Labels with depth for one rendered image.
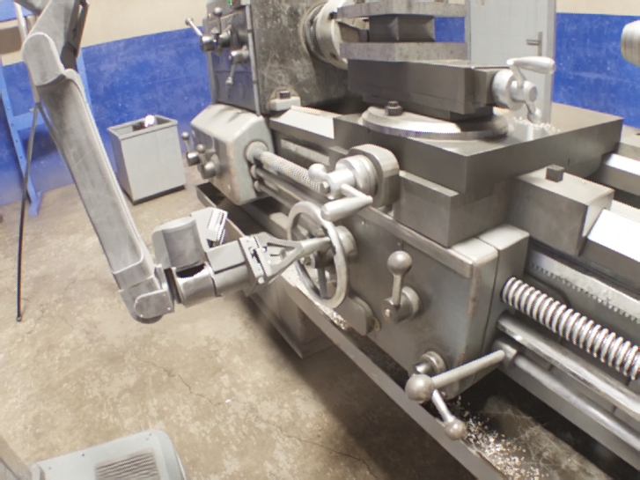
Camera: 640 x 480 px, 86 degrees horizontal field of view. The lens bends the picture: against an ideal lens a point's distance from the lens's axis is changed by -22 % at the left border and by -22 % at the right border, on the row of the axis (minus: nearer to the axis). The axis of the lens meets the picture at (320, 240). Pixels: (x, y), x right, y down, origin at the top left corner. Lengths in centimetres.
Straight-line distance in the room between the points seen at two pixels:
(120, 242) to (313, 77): 100
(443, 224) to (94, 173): 47
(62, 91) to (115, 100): 396
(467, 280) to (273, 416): 96
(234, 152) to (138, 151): 194
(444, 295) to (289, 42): 100
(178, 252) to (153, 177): 275
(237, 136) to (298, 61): 32
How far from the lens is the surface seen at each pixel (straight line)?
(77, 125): 60
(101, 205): 60
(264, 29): 136
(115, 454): 112
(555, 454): 87
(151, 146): 328
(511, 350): 70
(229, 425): 141
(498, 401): 92
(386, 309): 69
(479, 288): 60
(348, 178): 61
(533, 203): 65
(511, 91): 60
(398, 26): 73
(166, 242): 60
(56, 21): 62
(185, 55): 466
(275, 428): 138
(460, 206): 58
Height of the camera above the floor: 108
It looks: 27 degrees down
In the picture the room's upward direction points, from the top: 5 degrees counter-clockwise
